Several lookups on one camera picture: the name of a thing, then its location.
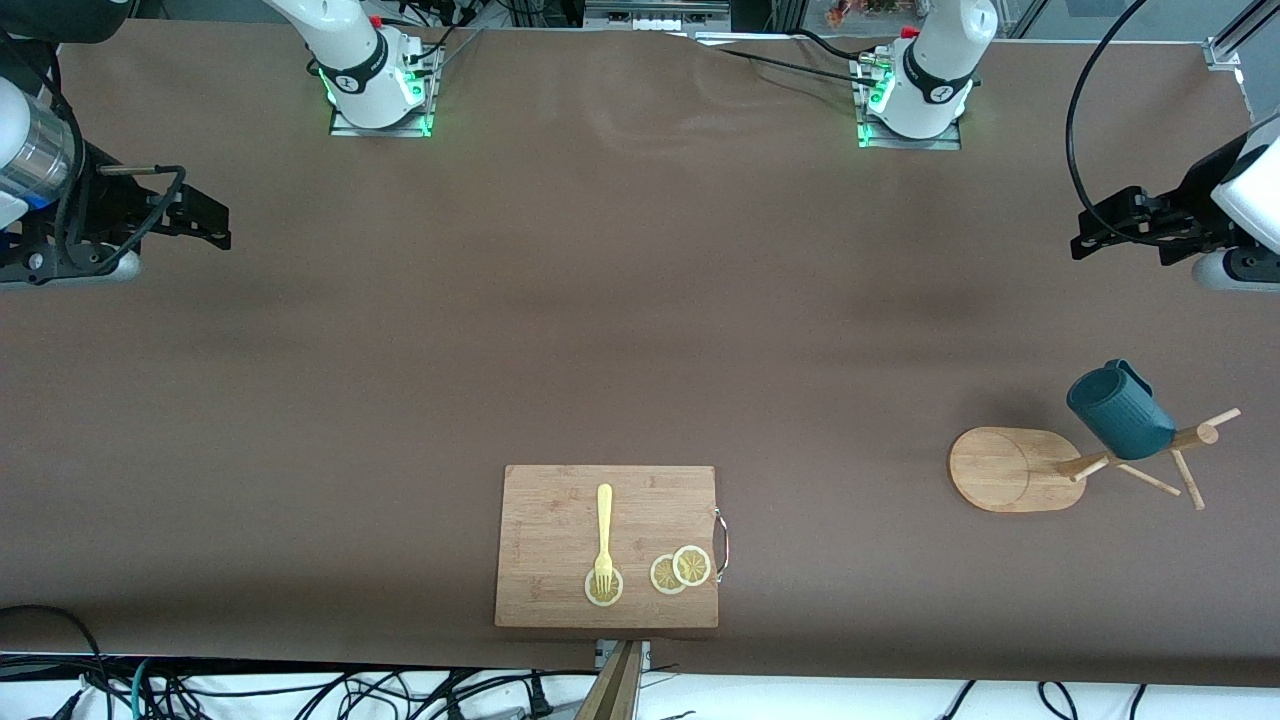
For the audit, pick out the wooden cup rack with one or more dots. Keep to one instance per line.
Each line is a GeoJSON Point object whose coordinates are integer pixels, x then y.
{"type": "Point", "coordinates": [1000, 470]}

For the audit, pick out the wooden post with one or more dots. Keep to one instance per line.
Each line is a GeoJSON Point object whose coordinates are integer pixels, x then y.
{"type": "Point", "coordinates": [615, 690]}

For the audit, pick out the white power strip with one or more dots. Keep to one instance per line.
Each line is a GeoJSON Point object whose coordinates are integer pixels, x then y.
{"type": "Point", "coordinates": [650, 15]}

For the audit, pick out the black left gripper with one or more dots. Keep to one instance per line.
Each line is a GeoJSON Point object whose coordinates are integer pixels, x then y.
{"type": "Point", "coordinates": [1197, 196]}

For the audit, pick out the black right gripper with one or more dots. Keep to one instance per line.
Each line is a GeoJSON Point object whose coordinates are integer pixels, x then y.
{"type": "Point", "coordinates": [88, 192]}

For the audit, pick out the metal bracket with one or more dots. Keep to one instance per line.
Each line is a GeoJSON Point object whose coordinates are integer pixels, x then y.
{"type": "Point", "coordinates": [645, 655]}

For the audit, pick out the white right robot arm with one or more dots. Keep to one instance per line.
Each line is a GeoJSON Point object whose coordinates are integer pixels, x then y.
{"type": "Point", "coordinates": [350, 60]}

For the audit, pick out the aluminium frame profile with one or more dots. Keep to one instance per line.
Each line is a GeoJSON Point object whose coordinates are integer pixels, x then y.
{"type": "Point", "coordinates": [1225, 48]}

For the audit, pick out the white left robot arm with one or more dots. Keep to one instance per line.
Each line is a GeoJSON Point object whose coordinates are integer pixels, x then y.
{"type": "Point", "coordinates": [930, 70]}

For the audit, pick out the bamboo cutting board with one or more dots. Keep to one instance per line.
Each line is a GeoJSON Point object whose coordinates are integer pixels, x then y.
{"type": "Point", "coordinates": [560, 520]}

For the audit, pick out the yellow plastic fork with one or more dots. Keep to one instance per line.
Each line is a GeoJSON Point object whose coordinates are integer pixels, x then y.
{"type": "Point", "coordinates": [604, 520]}

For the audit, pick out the lemon slice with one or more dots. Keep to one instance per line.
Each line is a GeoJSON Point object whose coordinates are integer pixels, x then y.
{"type": "Point", "coordinates": [692, 566]}
{"type": "Point", "coordinates": [590, 596]}

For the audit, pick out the teal cup yellow inside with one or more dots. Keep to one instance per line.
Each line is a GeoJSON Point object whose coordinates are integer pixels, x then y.
{"type": "Point", "coordinates": [1125, 415]}

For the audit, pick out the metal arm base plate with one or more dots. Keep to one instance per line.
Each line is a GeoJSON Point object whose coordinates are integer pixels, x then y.
{"type": "Point", "coordinates": [400, 131]}
{"type": "Point", "coordinates": [930, 144]}

